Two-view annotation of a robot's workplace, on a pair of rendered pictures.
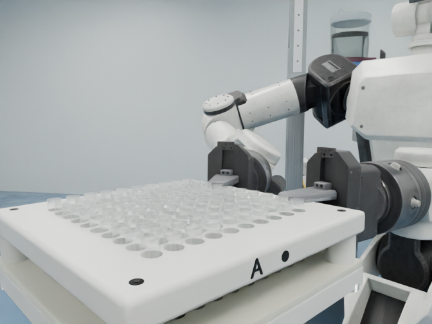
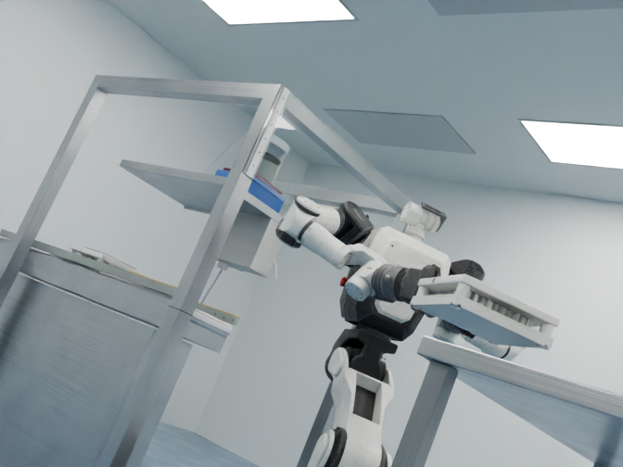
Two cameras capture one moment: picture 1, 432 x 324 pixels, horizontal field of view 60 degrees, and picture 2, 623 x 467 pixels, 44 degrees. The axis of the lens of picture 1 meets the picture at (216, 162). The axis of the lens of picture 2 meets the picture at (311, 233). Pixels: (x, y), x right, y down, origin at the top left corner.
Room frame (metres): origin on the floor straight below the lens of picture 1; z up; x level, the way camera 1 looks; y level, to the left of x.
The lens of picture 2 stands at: (-0.22, 1.73, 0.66)
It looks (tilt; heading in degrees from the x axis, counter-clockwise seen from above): 11 degrees up; 302
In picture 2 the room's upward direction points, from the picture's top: 23 degrees clockwise
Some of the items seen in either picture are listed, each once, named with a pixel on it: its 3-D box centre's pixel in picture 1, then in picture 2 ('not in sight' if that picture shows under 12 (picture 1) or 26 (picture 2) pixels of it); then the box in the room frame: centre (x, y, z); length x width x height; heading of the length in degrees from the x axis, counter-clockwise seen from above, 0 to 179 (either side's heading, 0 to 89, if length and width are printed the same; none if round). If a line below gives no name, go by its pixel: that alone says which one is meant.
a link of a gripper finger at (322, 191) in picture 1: (306, 191); not in sight; (0.38, -0.09, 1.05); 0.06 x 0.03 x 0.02; 125
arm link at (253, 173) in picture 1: (234, 182); (410, 285); (0.55, -0.03, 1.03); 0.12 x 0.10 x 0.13; 165
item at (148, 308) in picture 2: not in sight; (96, 289); (2.07, -0.60, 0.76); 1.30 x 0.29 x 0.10; 170
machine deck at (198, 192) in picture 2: not in sight; (202, 195); (1.70, -0.51, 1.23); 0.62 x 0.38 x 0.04; 170
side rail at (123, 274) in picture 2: not in sight; (81, 259); (2.09, -0.46, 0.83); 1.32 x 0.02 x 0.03; 170
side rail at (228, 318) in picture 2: not in sight; (131, 283); (2.04, -0.73, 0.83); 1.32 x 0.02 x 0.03; 170
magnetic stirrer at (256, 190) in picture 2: not in sight; (249, 191); (1.52, -0.53, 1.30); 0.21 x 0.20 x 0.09; 80
